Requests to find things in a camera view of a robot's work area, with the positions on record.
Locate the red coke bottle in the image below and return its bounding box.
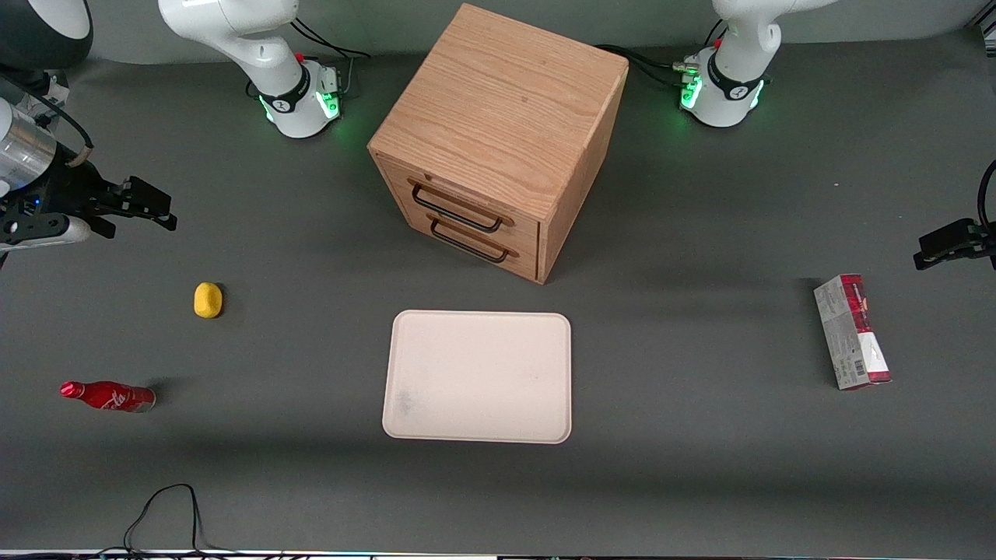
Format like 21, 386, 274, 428
60, 380, 157, 414

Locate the beige rectangular tray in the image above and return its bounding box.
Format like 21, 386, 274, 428
381, 310, 573, 445

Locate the black metal drawer handle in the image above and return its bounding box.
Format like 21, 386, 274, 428
430, 218, 511, 264
411, 183, 505, 234

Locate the yellow lemon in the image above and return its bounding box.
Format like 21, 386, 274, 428
193, 282, 224, 320

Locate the black left arm base cable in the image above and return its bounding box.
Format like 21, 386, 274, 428
594, 19, 729, 88

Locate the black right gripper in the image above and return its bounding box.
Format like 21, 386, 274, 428
0, 160, 178, 240

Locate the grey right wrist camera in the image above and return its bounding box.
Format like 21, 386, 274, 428
0, 218, 93, 252

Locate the black right arm base cable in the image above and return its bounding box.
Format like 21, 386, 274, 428
246, 17, 373, 100

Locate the black arm base cable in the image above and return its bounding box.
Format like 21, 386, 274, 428
594, 19, 729, 88
246, 17, 373, 100

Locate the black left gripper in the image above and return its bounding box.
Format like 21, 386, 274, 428
914, 219, 996, 271

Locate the wooden drawer cabinet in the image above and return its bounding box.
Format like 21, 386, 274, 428
366, 2, 630, 285

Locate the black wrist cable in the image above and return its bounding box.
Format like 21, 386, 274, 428
977, 159, 996, 234
0, 74, 96, 169

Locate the grey red carton box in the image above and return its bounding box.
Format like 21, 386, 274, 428
813, 273, 893, 391

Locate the black looped floor cable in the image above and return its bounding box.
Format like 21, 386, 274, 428
101, 483, 234, 559

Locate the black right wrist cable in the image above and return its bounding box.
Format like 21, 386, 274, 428
0, 74, 96, 169

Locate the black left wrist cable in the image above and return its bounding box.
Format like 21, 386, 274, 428
977, 159, 996, 234

